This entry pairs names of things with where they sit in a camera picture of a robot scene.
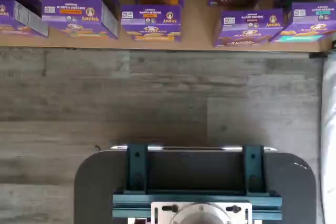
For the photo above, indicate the wooden shelf board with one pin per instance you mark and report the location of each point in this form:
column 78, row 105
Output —
column 197, row 24

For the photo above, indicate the white banner backdrop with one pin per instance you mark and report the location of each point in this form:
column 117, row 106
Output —
column 329, row 129

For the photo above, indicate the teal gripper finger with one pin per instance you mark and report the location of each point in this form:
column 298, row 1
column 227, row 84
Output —
column 253, row 171
column 136, row 171

